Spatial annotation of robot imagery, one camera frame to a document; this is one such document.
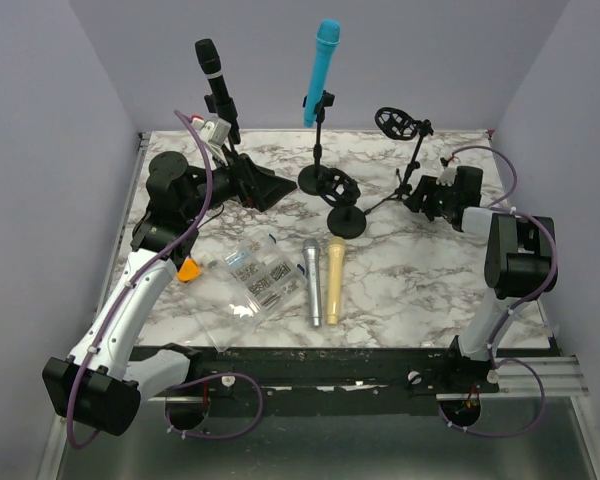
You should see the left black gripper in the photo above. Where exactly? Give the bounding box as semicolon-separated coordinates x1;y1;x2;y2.
182;143;297;220

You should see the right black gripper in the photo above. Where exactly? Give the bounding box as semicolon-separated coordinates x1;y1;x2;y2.
404;175;458;218

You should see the black round-base stand with clip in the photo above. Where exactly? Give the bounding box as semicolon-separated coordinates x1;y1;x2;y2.
297;90;335;196

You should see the black shock-mount mic stand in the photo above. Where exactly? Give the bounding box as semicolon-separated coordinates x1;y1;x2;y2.
317;168;367;239

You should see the silver microphone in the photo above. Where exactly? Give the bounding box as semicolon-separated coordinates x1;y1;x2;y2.
302;239;322;328

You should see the cream microphone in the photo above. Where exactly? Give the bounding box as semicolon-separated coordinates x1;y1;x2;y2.
326;236;346;325

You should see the black tripod shock-mount stand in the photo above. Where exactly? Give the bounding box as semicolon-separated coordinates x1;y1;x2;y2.
362;105;436;216

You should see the blue microphone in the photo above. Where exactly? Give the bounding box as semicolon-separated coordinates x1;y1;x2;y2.
303;19;341;128

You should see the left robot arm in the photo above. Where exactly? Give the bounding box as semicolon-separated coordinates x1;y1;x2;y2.
42;151;297;436

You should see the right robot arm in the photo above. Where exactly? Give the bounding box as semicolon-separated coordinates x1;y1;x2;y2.
403;166;558;361

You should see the black round-base mic stand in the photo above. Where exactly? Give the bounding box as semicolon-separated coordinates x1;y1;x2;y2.
204;94;241;153

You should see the black microphone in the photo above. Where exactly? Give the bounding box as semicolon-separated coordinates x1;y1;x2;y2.
194;38;241;145

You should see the clear plastic screw box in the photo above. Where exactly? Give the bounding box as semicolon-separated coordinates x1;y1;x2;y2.
191;230;306;352

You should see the orange plastic piece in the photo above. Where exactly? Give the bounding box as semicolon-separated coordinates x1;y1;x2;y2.
177;258;201;283

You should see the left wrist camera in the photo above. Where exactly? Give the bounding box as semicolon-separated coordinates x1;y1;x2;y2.
190;115;231;166

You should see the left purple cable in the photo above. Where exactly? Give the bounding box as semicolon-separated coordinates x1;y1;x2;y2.
65;109;216;450

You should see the purple cable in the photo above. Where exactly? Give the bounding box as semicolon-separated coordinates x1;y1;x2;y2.
65;109;216;450
442;145;561;439

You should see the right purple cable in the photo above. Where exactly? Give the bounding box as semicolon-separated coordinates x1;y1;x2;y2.
442;145;561;439

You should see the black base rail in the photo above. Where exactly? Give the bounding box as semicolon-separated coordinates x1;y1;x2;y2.
160;347;498;418

